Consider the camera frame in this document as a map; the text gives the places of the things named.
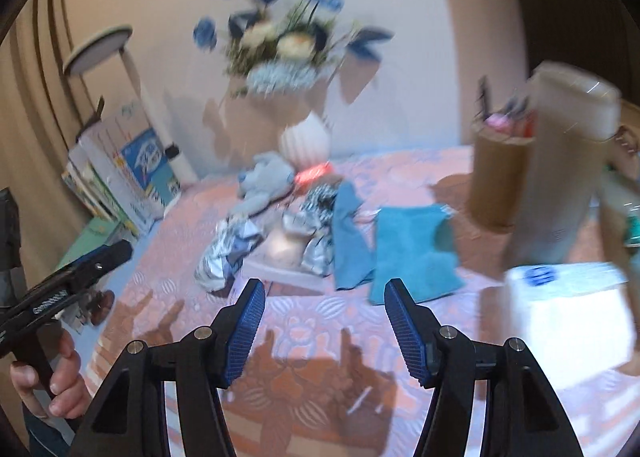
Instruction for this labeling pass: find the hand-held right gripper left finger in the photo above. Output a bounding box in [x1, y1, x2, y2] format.
[67, 278, 267, 457]

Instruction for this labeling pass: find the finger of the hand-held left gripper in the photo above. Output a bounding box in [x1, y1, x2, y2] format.
[52, 240, 133, 293]

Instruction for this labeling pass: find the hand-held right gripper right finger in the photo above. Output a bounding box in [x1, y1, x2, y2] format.
[383, 278, 583, 457]

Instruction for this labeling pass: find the large teal drawstring pouch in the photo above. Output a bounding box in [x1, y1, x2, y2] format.
[368, 204, 467, 306]

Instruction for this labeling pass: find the blue white patterned cloth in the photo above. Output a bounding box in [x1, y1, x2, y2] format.
[195, 217, 264, 294]

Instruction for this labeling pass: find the person's left hand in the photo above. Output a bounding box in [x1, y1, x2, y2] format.
[10, 336, 93, 421]

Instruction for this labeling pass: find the green box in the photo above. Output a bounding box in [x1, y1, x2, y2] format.
[54, 217, 122, 272]

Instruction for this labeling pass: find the white box with blue print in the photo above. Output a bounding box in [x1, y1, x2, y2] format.
[67, 104, 183, 234]

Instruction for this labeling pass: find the small teal cloth pouch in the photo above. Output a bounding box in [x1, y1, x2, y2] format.
[331, 181, 377, 291]

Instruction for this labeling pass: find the silver beige pouch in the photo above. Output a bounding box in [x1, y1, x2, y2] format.
[265, 211, 334, 278]

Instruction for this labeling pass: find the grey plush toy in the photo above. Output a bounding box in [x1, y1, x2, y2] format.
[234, 152, 297, 218]

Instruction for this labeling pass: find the black white striped cloth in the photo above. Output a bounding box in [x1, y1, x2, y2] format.
[300, 184, 342, 218]

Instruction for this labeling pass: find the white tissue pack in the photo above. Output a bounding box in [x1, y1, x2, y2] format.
[504, 262, 637, 389]

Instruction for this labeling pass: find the red band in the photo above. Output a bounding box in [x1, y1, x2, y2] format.
[295, 163, 335, 188]

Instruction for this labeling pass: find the wooden pen holder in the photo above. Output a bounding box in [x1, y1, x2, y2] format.
[466, 129, 537, 231]

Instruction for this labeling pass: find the white ribbed vase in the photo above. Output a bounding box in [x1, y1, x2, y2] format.
[279, 112, 332, 168]

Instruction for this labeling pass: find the white desk lamp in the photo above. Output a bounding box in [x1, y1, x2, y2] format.
[62, 26, 199, 188]

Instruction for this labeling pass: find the tall beige bottle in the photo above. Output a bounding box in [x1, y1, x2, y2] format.
[501, 62, 622, 272]

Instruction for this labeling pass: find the black marker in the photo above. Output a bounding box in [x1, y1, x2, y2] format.
[476, 77, 492, 124]

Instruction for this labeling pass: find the blue and white flower bouquet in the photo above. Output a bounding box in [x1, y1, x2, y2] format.
[192, 0, 396, 98]

